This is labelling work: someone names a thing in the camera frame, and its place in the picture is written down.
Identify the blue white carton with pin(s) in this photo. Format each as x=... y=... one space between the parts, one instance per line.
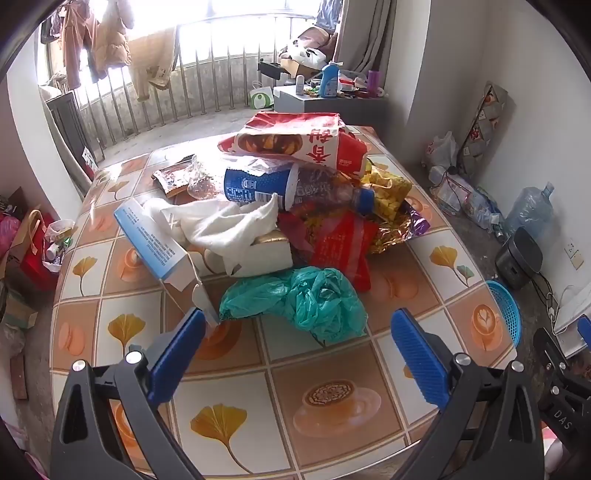
x=152 y=240

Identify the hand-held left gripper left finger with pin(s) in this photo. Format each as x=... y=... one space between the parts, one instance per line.
x=178 y=355

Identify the purple cup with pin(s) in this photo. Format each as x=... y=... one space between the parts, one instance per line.
x=375 y=81

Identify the small white plastic bag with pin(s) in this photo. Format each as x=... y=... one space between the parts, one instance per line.
x=57 y=230

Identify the black wooden rack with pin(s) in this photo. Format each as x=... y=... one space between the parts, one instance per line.
x=69 y=134

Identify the clear plastic wrapper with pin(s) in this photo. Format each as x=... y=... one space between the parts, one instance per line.
x=203 y=182

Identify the white cloth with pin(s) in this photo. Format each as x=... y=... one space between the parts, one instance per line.
x=212 y=226

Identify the dark hanging garment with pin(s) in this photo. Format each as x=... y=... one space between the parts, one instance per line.
x=51 y=27

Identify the brown snack packet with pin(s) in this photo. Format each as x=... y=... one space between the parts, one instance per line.
x=173 y=177

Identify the blue detergent bottle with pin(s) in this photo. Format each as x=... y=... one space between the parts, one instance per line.
x=330 y=81

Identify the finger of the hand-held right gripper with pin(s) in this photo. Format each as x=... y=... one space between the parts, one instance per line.
x=556 y=369
x=585 y=330

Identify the metal window railing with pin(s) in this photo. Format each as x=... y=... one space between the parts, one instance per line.
x=207 y=87

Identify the red gift bag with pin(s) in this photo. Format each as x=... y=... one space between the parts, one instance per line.
x=34 y=263

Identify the cream hanging garment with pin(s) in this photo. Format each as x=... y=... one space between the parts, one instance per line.
x=152 y=60

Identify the grey cabinet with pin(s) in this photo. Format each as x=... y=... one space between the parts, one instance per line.
x=364 y=110

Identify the plastic bottle blue label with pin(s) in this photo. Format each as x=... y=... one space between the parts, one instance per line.
x=249 y=184

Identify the pink hanging garment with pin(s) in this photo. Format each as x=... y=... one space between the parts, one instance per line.
x=76 y=41

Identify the wall socket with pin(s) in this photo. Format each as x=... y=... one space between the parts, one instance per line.
x=575 y=254

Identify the white green paper bag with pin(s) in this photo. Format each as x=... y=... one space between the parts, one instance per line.
x=261 y=98

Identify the black rice cooker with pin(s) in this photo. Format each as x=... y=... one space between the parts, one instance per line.
x=519 y=256

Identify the clear water jug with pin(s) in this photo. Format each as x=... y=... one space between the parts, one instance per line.
x=528 y=210

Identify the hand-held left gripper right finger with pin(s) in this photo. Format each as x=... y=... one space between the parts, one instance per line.
x=418 y=360

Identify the table with patterned tablecloth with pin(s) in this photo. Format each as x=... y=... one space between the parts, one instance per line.
x=323 y=369

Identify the teal plastic bag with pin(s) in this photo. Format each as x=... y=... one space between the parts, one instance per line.
x=314 y=295

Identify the gold purple noodle packet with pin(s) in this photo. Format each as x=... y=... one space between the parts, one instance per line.
x=397 y=233

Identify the white water dispenser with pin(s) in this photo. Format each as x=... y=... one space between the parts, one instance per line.
x=572 y=318

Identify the grey curtain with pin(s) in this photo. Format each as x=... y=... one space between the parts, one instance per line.
x=369 y=32

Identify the beige puffer jacket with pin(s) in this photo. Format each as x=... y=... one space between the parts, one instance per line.
x=111 y=41

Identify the red white paper bag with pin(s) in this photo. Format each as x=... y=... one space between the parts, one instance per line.
x=286 y=127

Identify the clear bag of packets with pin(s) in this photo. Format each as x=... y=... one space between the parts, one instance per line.
x=455 y=194

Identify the blue plastic basket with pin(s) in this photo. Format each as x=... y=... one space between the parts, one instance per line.
x=505 y=309

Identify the pink cloth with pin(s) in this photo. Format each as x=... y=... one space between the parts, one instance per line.
x=568 y=457

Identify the yellow snack packet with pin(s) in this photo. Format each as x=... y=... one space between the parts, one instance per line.
x=390 y=194

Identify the red plastic bag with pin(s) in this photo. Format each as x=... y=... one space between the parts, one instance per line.
x=341 y=244

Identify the folded patterned mat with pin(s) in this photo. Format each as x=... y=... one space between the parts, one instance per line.
x=485 y=124

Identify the assorted small toiletries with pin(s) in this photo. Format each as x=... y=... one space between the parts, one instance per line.
x=355 y=85

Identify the pile of bags and clothes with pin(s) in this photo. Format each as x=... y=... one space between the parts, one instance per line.
x=309 y=55

